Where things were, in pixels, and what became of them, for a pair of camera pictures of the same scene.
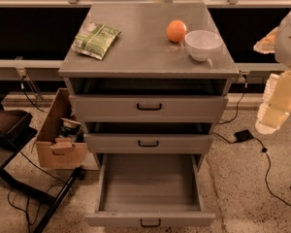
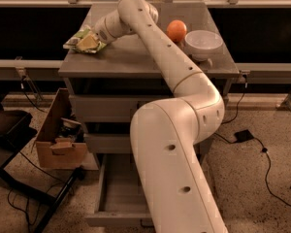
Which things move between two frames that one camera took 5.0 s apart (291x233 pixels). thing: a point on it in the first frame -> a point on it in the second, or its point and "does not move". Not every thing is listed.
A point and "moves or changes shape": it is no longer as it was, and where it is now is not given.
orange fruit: (177, 30) does not move
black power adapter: (243, 135) does not move
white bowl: (203, 45) does not move
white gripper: (289, 43) -> (101, 31)
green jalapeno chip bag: (93, 40) moves or changes shape
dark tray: (12, 127) does not move
